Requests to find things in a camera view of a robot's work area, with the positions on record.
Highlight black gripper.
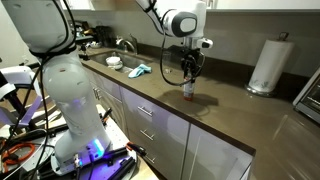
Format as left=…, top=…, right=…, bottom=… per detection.
left=181, top=47, right=205, bottom=84

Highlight orange and white drink can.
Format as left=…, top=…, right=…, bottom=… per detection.
left=183, top=77, right=195, bottom=102

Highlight clear drinking glass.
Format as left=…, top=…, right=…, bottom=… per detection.
left=161, top=50, right=173, bottom=74

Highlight light blue cloth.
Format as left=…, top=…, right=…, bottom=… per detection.
left=128, top=63, right=153, bottom=79

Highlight steel kitchen sink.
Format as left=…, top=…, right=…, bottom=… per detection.
left=89, top=49, right=155, bottom=74

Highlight metal paper towel holder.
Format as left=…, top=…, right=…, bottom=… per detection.
left=244, top=31, right=290, bottom=98

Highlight chrome sink faucet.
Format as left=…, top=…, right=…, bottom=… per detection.
left=115, top=33, right=138, bottom=55

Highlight white plate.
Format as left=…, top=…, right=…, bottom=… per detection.
left=107, top=63, right=125, bottom=71

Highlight white bowl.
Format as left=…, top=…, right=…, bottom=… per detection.
left=105, top=55, right=122, bottom=66

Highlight white paper towel roll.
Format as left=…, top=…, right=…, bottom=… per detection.
left=248, top=39, right=296, bottom=94

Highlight black and orange clamp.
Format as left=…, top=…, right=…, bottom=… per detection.
left=125, top=141, right=148, bottom=158

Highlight black coffee machine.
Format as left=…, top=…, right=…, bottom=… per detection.
left=94, top=24, right=114, bottom=48

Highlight white upper kitchen cabinets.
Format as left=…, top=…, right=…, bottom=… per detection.
left=59, top=0, right=320, bottom=13

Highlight silver toaster oven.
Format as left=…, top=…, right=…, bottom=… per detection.
left=292, top=66, right=320, bottom=125

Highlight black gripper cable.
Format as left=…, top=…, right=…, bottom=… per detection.
left=158, top=19, right=205, bottom=88

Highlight metal drawer handle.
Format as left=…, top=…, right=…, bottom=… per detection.
left=144, top=153, right=157, bottom=165
left=139, top=128, right=156, bottom=142
left=137, top=105, right=155, bottom=118

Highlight black red-handled tool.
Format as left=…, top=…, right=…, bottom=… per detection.
left=99, top=107, right=113, bottom=128

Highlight black aluminium rail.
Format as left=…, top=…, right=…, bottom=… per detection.
left=92, top=147, right=138, bottom=180

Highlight white cable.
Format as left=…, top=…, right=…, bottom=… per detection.
left=0, top=128, right=49, bottom=180

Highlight white and purple frame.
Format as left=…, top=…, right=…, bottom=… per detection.
left=0, top=65, right=51, bottom=128

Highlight orange cable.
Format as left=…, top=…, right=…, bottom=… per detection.
left=0, top=139, right=36, bottom=172

